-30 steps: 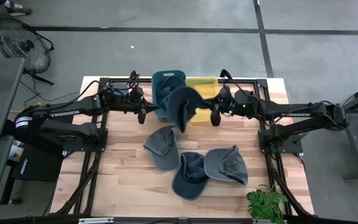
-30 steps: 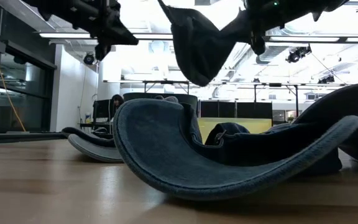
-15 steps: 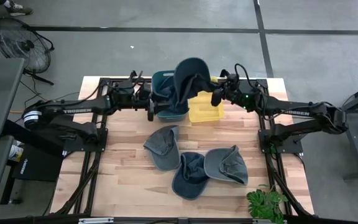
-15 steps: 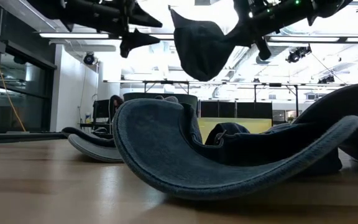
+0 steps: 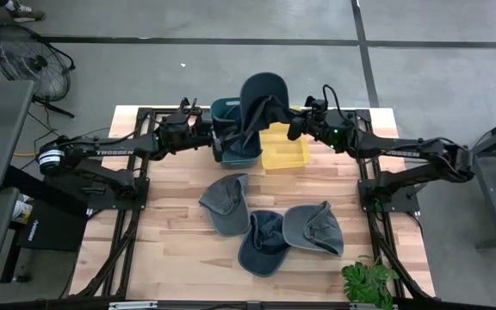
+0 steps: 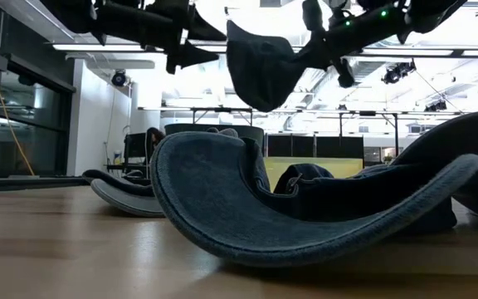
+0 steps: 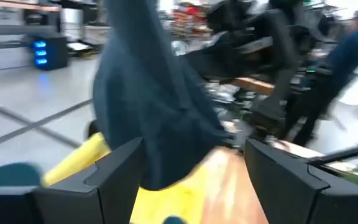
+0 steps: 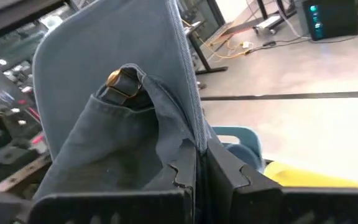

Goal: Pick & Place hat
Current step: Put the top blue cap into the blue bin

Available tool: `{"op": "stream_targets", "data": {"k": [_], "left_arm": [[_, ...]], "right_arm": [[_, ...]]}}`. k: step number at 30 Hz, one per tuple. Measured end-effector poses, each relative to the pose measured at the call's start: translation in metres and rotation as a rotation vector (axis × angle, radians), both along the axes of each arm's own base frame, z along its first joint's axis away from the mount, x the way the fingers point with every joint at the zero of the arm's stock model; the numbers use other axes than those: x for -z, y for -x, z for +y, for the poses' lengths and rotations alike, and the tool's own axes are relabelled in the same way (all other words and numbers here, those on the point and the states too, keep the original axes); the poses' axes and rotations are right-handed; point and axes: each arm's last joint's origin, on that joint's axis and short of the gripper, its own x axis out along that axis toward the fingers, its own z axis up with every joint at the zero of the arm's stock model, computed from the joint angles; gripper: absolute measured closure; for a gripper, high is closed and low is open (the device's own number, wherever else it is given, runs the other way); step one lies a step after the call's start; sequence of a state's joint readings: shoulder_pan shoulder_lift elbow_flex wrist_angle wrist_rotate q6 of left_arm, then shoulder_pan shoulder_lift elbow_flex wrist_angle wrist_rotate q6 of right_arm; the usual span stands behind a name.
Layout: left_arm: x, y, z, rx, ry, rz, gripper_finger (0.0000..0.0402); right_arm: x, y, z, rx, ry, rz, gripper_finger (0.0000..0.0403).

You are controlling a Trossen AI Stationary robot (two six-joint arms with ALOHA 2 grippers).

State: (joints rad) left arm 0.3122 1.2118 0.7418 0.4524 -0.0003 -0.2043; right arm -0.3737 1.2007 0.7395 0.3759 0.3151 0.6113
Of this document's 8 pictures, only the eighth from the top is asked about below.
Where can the black rig frame beam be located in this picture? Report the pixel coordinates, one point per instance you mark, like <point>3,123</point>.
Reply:
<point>11,18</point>

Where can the black computer tower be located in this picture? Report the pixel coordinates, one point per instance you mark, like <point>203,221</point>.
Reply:
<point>337,18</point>

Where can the black table leg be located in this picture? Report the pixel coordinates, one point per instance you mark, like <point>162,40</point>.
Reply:
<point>263,7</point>
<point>211,70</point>

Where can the wheeled dolly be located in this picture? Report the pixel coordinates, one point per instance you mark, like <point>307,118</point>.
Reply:
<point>267,23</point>

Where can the black table edge rail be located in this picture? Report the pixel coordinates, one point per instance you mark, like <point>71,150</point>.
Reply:
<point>291,95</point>

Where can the grey cloth garment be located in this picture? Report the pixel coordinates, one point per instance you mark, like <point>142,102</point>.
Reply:
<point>104,46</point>

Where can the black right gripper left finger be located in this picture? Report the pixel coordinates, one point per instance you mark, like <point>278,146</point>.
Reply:
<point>110,208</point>

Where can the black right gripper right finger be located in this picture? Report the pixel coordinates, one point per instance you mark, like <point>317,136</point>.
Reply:
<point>259,205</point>

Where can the blue denim hat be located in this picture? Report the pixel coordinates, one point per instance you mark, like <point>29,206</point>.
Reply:
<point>244,155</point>

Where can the yellow plastic bin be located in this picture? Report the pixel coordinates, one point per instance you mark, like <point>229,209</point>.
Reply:
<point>306,179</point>

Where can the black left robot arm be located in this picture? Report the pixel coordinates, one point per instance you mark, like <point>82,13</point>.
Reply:
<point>11,155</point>

